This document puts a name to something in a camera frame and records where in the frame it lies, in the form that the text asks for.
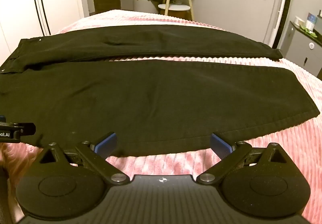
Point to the pink ribbed blanket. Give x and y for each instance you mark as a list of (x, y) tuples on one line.
[(161, 166)]

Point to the blue and white box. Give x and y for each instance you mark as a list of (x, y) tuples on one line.
[(310, 21)]

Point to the white tower heater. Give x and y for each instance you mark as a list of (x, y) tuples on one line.
[(283, 10)]

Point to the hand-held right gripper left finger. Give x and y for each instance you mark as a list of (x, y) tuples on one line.
[(108, 142)]

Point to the grey cabinet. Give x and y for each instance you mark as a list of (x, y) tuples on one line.
[(299, 45)]

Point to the green leafy decoration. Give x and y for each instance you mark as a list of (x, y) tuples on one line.
[(310, 32)]

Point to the black pants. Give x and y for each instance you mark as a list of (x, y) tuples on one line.
[(151, 98)]

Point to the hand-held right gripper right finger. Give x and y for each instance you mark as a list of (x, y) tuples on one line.
[(218, 142)]

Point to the white tape roll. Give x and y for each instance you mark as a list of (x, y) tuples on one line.
[(299, 21)]

